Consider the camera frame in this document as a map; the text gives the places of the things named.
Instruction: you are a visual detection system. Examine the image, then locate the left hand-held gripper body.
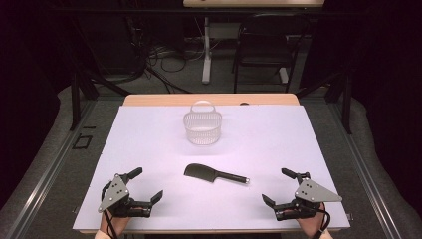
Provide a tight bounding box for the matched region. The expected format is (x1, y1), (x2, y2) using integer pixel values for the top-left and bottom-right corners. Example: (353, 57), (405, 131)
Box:
(98, 172), (154, 219)

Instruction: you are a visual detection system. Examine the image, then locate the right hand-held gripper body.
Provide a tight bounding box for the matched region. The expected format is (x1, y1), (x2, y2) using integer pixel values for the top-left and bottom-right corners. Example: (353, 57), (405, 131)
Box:
(274, 171), (343, 222)

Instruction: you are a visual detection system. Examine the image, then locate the white plastic basket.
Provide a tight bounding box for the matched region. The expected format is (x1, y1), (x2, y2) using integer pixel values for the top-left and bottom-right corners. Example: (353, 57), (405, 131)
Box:
(182, 100), (223, 146)

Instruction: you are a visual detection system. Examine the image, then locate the person's left hand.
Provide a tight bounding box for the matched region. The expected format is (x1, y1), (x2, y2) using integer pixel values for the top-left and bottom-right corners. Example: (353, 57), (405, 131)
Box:
(99, 208), (134, 234)

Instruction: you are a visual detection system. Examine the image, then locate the person's right hand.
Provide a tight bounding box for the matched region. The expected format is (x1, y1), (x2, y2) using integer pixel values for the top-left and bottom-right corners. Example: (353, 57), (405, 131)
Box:
(296, 202), (328, 239)

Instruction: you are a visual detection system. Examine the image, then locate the white table sheet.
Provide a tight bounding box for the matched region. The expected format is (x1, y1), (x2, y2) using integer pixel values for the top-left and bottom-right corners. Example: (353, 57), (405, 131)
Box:
(72, 105), (351, 231)

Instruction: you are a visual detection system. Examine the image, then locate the wooden table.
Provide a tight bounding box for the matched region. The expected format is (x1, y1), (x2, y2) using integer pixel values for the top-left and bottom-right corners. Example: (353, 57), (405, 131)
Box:
(79, 93), (343, 235)

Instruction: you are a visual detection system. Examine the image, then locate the black metal stand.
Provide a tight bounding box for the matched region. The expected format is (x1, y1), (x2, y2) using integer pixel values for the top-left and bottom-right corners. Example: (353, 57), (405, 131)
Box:
(69, 68), (131, 132)
(294, 70), (353, 135)

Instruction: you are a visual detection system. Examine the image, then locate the white desk foot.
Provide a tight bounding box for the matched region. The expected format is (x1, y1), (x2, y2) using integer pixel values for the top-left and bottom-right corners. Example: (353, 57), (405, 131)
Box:
(278, 67), (290, 85)

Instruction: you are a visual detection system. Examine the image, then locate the black chair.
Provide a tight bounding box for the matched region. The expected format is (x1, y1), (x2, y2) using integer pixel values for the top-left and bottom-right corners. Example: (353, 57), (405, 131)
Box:
(231, 12), (312, 95)

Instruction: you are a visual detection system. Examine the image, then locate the white desk leg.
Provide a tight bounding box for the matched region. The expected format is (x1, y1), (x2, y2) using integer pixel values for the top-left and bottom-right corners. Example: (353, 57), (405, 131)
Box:
(201, 16), (214, 86)

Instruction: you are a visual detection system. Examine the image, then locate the light wooden desk top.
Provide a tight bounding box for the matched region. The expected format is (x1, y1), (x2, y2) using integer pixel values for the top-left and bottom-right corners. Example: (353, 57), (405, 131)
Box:
(182, 0), (325, 9)

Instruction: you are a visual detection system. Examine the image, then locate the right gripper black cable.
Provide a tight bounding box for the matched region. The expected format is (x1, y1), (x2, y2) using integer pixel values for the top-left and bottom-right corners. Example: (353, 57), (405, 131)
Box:
(315, 202), (332, 239)

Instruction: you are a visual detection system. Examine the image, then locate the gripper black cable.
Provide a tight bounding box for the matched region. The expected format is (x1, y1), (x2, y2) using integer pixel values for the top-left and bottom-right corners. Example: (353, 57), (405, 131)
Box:
(315, 202), (332, 239)
(101, 180), (120, 239)

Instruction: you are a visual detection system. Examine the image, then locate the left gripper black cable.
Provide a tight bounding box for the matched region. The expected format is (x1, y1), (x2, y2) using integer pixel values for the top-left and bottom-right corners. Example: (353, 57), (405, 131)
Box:
(101, 180), (120, 239)

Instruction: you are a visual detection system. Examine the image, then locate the metal floor rail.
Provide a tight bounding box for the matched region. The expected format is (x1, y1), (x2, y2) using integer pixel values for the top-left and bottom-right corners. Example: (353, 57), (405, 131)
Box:
(4, 99), (98, 239)
(327, 99), (403, 239)

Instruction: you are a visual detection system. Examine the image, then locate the black floor socket frame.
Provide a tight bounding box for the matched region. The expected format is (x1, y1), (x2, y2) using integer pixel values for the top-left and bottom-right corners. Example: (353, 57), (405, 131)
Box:
(72, 133), (94, 150)

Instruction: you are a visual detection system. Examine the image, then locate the bundle of floor cables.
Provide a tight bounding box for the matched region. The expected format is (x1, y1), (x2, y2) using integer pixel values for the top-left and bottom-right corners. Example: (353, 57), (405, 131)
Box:
(132, 19), (208, 95)

